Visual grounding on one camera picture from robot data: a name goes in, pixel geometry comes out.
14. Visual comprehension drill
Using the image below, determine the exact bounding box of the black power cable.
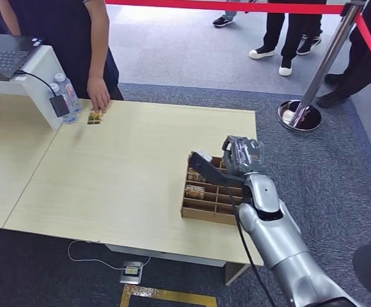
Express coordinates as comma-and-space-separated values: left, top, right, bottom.
14, 68, 60, 98

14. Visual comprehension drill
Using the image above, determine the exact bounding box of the chrome stanchion post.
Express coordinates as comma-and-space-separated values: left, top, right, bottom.
277, 0, 365, 134

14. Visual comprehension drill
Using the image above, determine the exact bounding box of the gold patterned card stack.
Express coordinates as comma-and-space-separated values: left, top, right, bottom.
87, 111, 104, 126

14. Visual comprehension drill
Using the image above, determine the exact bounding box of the person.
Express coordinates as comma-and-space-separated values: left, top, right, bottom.
0, 0, 124, 102

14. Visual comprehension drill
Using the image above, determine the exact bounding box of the black camera bracket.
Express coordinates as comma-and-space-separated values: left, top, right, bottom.
188, 152, 247, 188

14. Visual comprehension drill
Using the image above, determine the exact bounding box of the black laptop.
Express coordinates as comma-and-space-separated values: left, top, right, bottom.
0, 33, 45, 81

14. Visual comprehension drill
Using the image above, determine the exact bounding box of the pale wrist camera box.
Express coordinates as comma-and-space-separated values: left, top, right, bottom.
194, 149, 213, 164

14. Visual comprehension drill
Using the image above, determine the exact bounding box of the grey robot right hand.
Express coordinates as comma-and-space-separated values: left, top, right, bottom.
221, 135, 266, 177

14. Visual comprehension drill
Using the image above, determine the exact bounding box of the white desk riser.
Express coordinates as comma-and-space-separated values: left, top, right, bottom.
0, 45, 67, 131

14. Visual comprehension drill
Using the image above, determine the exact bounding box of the thin white cable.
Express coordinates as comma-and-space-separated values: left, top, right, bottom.
68, 240, 151, 272

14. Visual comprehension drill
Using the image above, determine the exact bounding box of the wooden card holder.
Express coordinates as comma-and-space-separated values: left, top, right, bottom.
180, 153, 247, 226

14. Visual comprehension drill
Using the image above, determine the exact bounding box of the black power adapter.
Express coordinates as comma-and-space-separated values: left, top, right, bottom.
49, 94, 70, 118

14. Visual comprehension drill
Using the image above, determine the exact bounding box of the gold hotel card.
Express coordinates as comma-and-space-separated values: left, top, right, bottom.
184, 185, 206, 201
187, 168, 206, 184

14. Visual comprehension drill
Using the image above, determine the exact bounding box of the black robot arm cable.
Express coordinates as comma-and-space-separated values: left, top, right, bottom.
225, 185, 278, 307

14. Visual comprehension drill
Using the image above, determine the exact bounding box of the metal floor socket box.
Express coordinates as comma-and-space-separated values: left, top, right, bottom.
119, 262, 144, 285

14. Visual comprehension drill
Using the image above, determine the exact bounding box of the person's left hand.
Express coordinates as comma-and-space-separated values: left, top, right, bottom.
86, 76, 111, 114

